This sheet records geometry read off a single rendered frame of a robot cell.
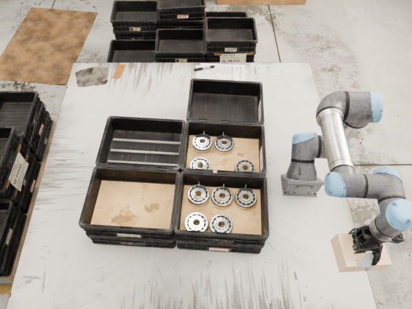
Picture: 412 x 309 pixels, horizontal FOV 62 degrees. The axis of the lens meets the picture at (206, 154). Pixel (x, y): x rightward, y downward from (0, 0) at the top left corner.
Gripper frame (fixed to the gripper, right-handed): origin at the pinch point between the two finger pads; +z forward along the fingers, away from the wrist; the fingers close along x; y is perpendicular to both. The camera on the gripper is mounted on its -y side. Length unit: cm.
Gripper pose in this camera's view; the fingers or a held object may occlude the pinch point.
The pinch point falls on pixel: (361, 250)
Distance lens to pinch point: 139.5
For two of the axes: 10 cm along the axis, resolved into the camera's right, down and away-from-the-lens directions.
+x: 0.6, 8.4, -5.4
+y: -10.0, 0.4, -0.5
